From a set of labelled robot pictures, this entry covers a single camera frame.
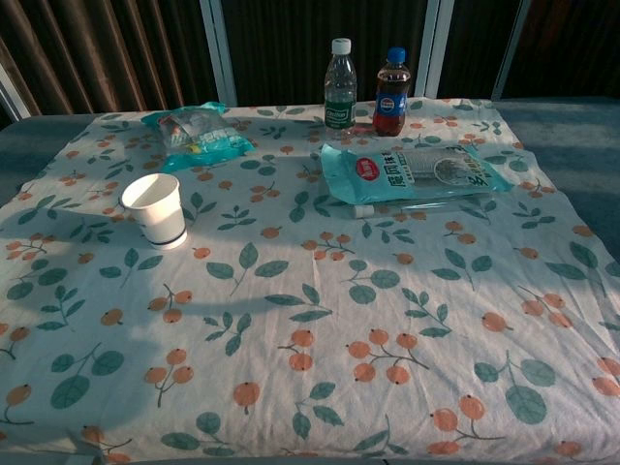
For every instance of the white paper cup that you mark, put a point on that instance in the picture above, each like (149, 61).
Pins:
(155, 208)

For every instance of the floral printed tablecloth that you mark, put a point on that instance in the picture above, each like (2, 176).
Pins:
(310, 300)

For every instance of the clear plastic tube white cap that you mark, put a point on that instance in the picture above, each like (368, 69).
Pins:
(412, 208)

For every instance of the teal noodle bag red logo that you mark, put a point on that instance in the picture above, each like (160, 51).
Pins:
(402, 174)

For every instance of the clear water bottle green label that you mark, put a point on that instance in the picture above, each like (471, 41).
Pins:
(340, 92)

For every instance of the teal snack bag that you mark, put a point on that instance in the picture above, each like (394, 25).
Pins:
(201, 138)

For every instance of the cola bottle blue cap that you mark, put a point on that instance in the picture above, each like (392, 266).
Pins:
(390, 97)

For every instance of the brown curtain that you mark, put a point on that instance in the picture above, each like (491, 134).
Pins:
(97, 53)

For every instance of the white window frame post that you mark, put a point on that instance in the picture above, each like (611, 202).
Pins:
(432, 48)
(220, 51)

